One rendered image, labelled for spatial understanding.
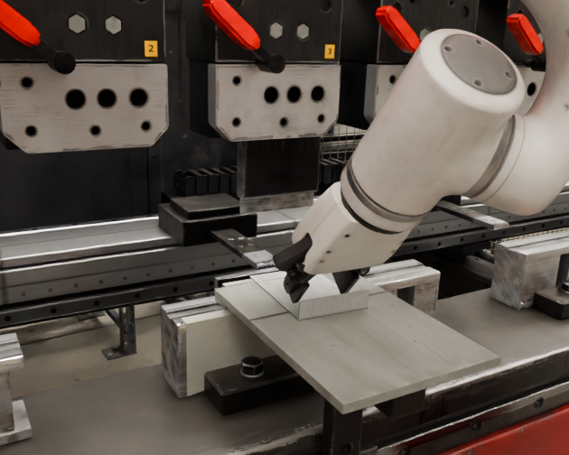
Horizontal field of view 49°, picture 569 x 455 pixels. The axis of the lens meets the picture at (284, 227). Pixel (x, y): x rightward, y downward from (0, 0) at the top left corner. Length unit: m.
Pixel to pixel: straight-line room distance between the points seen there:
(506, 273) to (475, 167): 0.59
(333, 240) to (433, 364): 0.15
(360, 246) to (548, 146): 0.19
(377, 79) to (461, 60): 0.29
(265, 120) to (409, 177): 0.23
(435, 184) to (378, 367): 0.18
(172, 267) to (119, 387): 0.25
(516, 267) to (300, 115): 0.50
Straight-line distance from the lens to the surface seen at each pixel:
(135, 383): 0.80
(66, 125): 0.61
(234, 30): 0.62
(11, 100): 0.60
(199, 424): 0.73
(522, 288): 1.06
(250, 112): 0.67
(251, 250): 0.84
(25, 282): 0.93
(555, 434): 1.06
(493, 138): 0.49
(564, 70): 0.52
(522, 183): 0.51
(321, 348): 0.61
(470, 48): 0.49
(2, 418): 0.72
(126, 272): 0.96
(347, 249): 0.59
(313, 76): 0.70
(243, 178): 0.72
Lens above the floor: 1.29
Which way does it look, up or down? 17 degrees down
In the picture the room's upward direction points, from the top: 2 degrees clockwise
